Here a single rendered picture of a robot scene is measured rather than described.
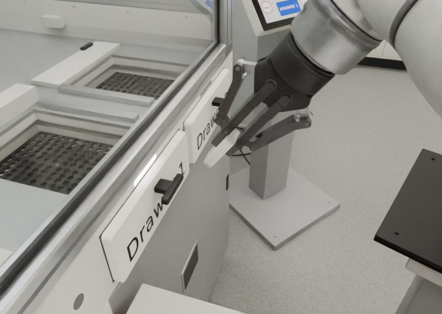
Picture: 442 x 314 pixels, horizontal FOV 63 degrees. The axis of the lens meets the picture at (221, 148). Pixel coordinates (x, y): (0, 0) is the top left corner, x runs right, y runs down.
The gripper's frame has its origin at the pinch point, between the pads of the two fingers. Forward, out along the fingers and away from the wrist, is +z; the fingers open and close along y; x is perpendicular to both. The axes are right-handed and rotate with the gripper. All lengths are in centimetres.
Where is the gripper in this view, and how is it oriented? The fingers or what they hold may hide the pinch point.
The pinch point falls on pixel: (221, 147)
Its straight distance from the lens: 54.6
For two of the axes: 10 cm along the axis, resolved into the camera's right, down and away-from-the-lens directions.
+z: -5.4, 5.6, 6.3
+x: -2.9, 5.7, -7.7
